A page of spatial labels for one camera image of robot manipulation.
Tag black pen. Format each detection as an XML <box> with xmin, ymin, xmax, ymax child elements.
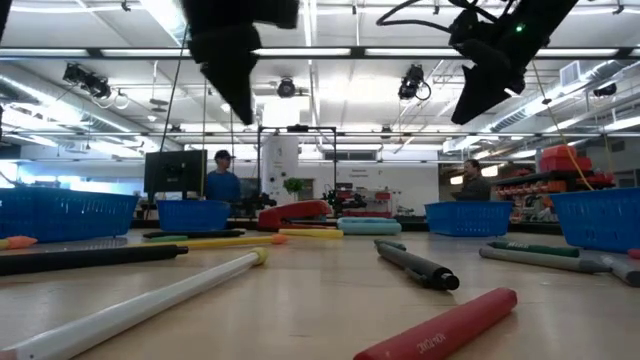
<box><xmin>374</xmin><ymin>241</ymin><xmax>461</xmax><ymax>292</ymax></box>
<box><xmin>0</xmin><ymin>243</ymin><xmax>190</xmax><ymax>277</ymax></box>
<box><xmin>142</xmin><ymin>229</ymin><xmax>246</xmax><ymax>240</ymax></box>

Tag black light bar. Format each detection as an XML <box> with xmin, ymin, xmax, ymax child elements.
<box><xmin>0</xmin><ymin>46</ymin><xmax>640</xmax><ymax>60</ymax></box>

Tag red stapler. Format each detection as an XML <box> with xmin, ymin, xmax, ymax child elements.
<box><xmin>257</xmin><ymin>199</ymin><xmax>335</xmax><ymax>232</ymax></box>

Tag blue plastic bin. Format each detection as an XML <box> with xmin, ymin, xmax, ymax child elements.
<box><xmin>0</xmin><ymin>187</ymin><xmax>140</xmax><ymax>245</ymax></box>
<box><xmin>156</xmin><ymin>199</ymin><xmax>231</xmax><ymax>234</ymax></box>
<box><xmin>424</xmin><ymin>200</ymin><xmax>515</xmax><ymax>238</ymax></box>
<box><xmin>549</xmin><ymin>187</ymin><xmax>640</xmax><ymax>254</ymax></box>

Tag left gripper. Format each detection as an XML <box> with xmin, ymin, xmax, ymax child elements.
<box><xmin>182</xmin><ymin>0</ymin><xmax>301</xmax><ymax>126</ymax></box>

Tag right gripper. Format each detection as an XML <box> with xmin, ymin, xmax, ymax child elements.
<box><xmin>448</xmin><ymin>0</ymin><xmax>551</xmax><ymax>125</ymax></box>

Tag red crayon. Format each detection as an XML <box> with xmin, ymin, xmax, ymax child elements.
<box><xmin>352</xmin><ymin>287</ymin><xmax>519</xmax><ymax>360</ymax></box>

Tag black monitor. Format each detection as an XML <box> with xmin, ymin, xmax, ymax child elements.
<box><xmin>143</xmin><ymin>149</ymin><xmax>209</xmax><ymax>196</ymax></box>

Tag black camera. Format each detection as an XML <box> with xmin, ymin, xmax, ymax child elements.
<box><xmin>397</xmin><ymin>63</ymin><xmax>432</xmax><ymax>101</ymax></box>
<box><xmin>62</xmin><ymin>62</ymin><xmax>112</xmax><ymax>100</ymax></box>
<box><xmin>276</xmin><ymin>77</ymin><xmax>297</xmax><ymax>99</ymax></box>

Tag black metal frame stand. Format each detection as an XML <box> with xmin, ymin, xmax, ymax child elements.
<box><xmin>257</xmin><ymin>123</ymin><xmax>338</xmax><ymax>221</ymax></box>

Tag black and yellow cord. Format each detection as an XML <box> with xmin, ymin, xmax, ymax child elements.
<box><xmin>532</xmin><ymin>62</ymin><xmax>595</xmax><ymax>191</ymax></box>

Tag long black cable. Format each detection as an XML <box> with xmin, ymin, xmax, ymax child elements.
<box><xmin>158</xmin><ymin>27</ymin><xmax>189</xmax><ymax>153</ymax></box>

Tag yellow marker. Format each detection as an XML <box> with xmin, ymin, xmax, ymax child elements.
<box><xmin>278</xmin><ymin>228</ymin><xmax>345</xmax><ymax>239</ymax></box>

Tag cyan calculator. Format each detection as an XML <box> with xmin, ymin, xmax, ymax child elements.
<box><xmin>336</xmin><ymin>216</ymin><xmax>403</xmax><ymax>236</ymax></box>

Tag yellow pencil orange eraser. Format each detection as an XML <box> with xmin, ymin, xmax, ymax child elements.
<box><xmin>130</xmin><ymin>233</ymin><xmax>290</xmax><ymax>251</ymax></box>

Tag white pencil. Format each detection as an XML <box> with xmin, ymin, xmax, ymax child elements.
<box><xmin>0</xmin><ymin>247</ymin><xmax>270</xmax><ymax>360</ymax></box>

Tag shelf with red bins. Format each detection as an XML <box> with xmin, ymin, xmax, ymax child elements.
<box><xmin>492</xmin><ymin>144</ymin><xmax>617</xmax><ymax>224</ymax></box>

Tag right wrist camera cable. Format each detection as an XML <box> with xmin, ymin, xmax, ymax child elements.
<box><xmin>375</xmin><ymin>0</ymin><xmax>454</xmax><ymax>32</ymax></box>

